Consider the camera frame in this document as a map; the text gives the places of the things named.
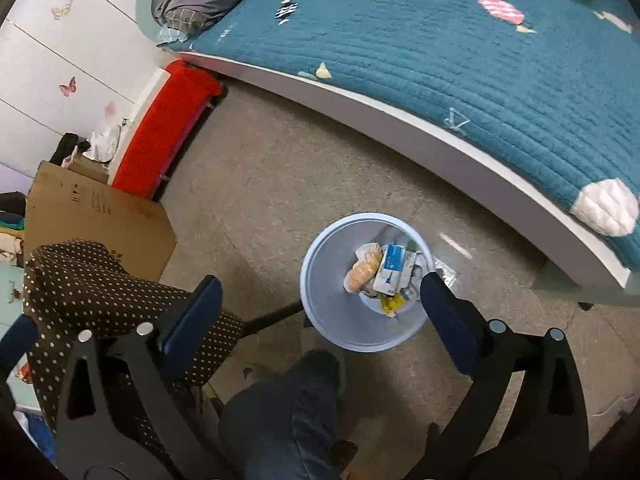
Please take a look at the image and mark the blue plaid pillow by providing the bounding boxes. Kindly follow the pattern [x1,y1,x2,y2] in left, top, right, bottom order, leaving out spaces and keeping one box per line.
[157,24,193,48]

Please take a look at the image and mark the blue and white box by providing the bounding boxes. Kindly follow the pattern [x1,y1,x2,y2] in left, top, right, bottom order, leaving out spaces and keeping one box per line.
[372,244,418,296]

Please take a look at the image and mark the person's leg in jeans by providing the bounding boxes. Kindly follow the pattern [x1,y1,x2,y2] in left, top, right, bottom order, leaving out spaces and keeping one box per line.
[217,350,362,480]

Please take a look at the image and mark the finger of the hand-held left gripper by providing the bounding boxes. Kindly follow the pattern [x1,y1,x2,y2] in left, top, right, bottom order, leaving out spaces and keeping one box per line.
[0,315,40,379]

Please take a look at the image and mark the tan wrapper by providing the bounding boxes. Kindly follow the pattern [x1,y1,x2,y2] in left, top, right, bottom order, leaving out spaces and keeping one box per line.
[344,242,385,293]

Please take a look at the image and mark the light green bunk bed frame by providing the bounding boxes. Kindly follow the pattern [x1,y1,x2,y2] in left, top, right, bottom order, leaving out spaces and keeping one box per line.
[132,0,640,311]

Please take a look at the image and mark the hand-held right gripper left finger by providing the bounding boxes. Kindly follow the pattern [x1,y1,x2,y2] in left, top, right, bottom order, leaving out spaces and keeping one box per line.
[55,275,225,467]

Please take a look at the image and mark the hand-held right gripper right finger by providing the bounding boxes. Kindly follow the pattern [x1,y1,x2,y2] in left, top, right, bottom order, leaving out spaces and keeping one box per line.
[419,271,590,480]

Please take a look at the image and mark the white plastic bag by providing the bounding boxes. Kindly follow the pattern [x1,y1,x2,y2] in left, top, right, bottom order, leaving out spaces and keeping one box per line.
[82,125,123,163]

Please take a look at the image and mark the white wardrobe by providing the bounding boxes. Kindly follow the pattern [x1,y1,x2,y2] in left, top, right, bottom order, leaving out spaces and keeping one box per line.
[0,0,166,176]

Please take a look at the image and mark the large cardboard box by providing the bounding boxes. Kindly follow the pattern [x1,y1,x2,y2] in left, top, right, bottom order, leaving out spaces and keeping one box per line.
[24,160,178,283]

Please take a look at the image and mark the cream hanging jacket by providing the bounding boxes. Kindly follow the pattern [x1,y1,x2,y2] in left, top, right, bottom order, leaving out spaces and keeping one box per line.
[0,227,26,261]

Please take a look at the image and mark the dark hanging jacket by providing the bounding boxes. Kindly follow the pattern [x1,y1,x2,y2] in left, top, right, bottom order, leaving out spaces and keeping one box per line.
[0,192,27,226]

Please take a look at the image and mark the round polka dot table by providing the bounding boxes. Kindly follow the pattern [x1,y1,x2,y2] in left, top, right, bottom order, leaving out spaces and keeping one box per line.
[22,240,306,461]

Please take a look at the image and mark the light blue plastic bin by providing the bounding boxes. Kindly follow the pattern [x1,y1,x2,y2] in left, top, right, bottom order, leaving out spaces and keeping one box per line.
[300,213,435,353]

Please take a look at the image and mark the teal candy print bedsheet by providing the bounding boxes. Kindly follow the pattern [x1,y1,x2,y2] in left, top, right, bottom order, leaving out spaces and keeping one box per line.
[190,0,640,238]

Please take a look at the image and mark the black cloth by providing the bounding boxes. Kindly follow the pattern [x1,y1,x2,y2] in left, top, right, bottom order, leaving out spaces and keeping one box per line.
[50,132,81,166]

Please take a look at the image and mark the red bench with white top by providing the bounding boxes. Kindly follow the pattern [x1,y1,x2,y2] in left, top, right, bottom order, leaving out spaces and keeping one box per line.
[107,59,223,200]

